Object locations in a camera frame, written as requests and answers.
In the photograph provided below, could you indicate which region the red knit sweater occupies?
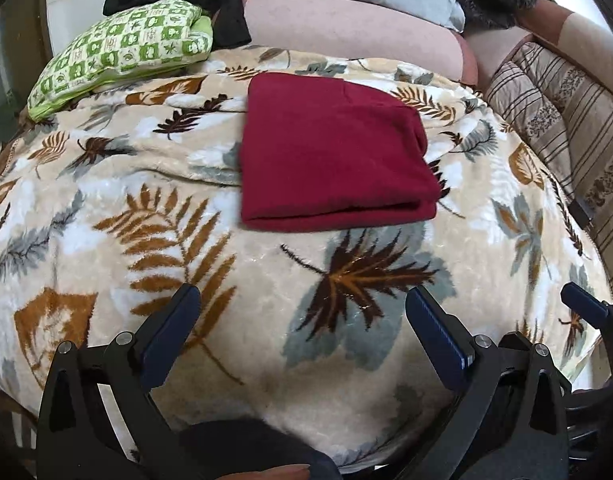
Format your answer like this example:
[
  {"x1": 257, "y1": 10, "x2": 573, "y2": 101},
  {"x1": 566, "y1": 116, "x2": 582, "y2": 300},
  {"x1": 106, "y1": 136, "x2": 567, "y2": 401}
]
[{"x1": 239, "y1": 74, "x2": 441, "y2": 232}]

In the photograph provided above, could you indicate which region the person's left hand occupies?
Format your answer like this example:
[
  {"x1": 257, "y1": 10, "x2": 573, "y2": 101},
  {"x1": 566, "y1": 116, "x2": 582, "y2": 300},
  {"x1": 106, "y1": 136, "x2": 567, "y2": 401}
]
[{"x1": 220, "y1": 464, "x2": 311, "y2": 480}]

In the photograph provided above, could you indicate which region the small black box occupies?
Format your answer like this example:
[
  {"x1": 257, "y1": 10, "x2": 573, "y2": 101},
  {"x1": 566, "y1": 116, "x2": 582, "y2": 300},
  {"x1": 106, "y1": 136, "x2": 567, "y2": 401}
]
[{"x1": 568, "y1": 197, "x2": 595, "y2": 230}]

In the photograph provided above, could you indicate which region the striped beige quilt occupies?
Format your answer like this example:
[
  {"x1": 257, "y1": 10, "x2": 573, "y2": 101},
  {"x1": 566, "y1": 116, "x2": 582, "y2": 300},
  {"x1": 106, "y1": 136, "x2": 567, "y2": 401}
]
[{"x1": 485, "y1": 42, "x2": 613, "y2": 290}]

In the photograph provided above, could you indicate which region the floral fleece blanket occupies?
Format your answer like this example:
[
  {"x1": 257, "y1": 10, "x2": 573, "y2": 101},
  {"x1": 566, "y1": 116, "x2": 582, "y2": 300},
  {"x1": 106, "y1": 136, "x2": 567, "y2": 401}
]
[{"x1": 0, "y1": 48, "x2": 611, "y2": 470}]

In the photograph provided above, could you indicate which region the pink side cushion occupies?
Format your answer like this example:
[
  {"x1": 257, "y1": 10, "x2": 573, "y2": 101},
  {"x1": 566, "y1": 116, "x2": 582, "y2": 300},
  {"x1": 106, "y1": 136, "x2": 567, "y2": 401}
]
[{"x1": 465, "y1": 0, "x2": 613, "y2": 89}]

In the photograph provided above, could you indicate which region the pink quilted headboard cushion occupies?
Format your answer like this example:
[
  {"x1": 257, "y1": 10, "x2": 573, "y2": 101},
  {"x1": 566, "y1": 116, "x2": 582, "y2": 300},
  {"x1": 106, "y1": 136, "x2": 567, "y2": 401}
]
[{"x1": 242, "y1": 0, "x2": 478, "y2": 86}]

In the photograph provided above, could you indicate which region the green patterned pillow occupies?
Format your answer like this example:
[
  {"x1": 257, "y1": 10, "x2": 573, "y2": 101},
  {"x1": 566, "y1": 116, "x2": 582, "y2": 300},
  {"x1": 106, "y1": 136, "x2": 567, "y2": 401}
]
[{"x1": 26, "y1": 0, "x2": 213, "y2": 122}]

